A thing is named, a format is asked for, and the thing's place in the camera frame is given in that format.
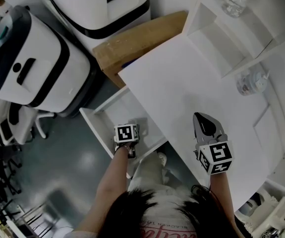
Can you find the person's white shirt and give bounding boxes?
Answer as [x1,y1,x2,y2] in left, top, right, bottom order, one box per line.
[127,182,200,238]

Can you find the white plastic rack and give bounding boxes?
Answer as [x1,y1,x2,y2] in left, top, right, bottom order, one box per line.
[236,182,285,238]

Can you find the person's light trousers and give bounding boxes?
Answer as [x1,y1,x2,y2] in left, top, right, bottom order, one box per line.
[131,152,180,190]

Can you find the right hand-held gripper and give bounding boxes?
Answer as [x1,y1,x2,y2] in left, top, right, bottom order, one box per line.
[193,112,233,176]

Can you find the metal frame cart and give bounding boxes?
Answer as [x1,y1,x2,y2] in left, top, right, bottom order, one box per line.
[0,199,66,238]

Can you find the white drawer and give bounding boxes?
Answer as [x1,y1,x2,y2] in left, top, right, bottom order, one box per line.
[79,85,169,178]

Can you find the person's bead bracelet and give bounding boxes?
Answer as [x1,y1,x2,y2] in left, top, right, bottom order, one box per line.
[117,142,135,151]

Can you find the white and black robot base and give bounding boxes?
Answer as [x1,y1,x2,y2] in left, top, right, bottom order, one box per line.
[42,0,152,56]
[0,5,101,116]

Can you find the white wall shelf unit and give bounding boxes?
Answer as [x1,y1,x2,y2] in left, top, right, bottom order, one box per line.
[185,0,285,79]

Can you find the clear plastic jar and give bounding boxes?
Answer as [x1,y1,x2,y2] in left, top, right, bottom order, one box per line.
[236,69,269,96]

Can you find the brown cardboard box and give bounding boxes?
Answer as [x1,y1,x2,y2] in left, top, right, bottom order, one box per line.
[92,10,189,89]

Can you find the person's right forearm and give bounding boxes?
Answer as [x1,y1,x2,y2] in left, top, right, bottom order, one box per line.
[209,171,239,235]

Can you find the person's left forearm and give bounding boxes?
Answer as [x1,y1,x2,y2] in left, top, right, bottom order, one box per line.
[75,145,133,238]

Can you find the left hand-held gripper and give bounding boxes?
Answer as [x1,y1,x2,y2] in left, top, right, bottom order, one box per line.
[114,123,141,160]

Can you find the white office chair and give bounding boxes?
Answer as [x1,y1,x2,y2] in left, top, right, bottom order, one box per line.
[0,103,56,146]

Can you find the black office chair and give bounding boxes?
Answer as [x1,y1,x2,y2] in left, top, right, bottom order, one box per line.
[0,142,23,203]

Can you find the clear glass figurine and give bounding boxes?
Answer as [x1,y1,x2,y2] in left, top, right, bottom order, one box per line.
[221,0,254,18]

